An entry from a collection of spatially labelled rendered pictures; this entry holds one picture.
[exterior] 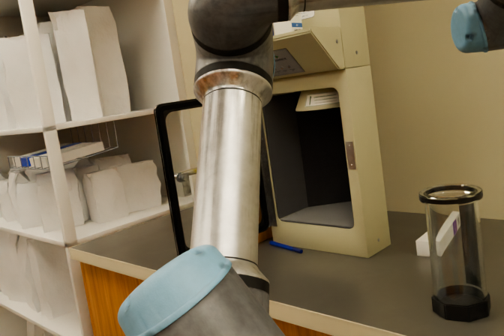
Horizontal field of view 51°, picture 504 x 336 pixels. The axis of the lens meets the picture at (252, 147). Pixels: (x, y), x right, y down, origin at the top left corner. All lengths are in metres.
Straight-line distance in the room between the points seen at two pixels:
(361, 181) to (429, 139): 0.42
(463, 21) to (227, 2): 0.36
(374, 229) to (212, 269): 0.92
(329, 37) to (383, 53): 0.50
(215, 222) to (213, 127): 0.13
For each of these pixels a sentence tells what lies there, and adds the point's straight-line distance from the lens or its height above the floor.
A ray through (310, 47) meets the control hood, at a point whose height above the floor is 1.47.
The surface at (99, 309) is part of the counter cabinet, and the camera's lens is 1.95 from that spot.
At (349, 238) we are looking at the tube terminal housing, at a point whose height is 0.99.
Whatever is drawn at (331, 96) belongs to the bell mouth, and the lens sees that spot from 1.36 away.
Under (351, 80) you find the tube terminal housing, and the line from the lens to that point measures 1.29.
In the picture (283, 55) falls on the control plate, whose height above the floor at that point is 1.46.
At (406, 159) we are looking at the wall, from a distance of 1.72.
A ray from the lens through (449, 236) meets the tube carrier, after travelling 0.98.
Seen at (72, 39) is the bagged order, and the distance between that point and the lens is 2.28.
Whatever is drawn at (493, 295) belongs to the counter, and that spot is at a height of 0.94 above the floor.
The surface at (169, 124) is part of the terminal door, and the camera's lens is 1.30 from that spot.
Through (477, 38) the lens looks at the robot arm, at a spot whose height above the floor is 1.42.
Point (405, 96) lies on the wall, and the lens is 1.69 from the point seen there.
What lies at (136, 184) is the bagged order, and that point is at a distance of 2.39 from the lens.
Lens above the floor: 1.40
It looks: 7 degrees down
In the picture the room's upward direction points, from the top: 8 degrees counter-clockwise
